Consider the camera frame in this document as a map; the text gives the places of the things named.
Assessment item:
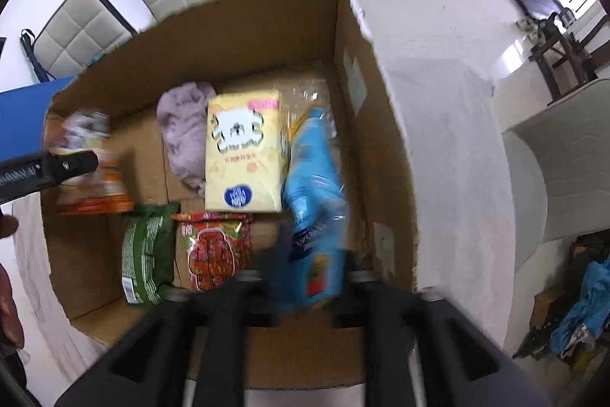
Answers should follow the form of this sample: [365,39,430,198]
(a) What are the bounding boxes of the dark wooden stool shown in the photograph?
[528,22,606,103]

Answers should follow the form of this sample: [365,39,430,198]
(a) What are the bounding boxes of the person left hand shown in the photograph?
[0,214,25,349]

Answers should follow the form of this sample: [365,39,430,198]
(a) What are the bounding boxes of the lavender cloth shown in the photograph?
[156,82,216,197]

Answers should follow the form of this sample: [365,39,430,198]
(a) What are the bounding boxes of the light blue snack bag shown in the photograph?
[280,106,350,309]

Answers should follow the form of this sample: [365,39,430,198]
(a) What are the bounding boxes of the red snack bag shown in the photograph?
[174,212,252,292]

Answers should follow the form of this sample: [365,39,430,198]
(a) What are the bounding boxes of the yellow tissue pack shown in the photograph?
[204,90,289,213]

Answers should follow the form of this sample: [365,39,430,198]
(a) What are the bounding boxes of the white tablecloth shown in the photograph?
[13,0,515,389]

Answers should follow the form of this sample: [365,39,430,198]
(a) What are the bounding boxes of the blue foam mat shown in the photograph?
[0,76,74,161]

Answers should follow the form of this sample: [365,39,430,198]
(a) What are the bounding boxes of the cardboard box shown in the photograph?
[40,0,419,389]

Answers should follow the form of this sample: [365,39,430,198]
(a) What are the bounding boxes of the orange panda snack bag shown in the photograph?
[43,109,135,215]

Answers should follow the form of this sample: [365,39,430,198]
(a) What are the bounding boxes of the green snack bag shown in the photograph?
[121,203,180,306]

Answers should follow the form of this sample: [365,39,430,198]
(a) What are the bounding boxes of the blue plastic bag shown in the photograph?
[549,259,609,356]

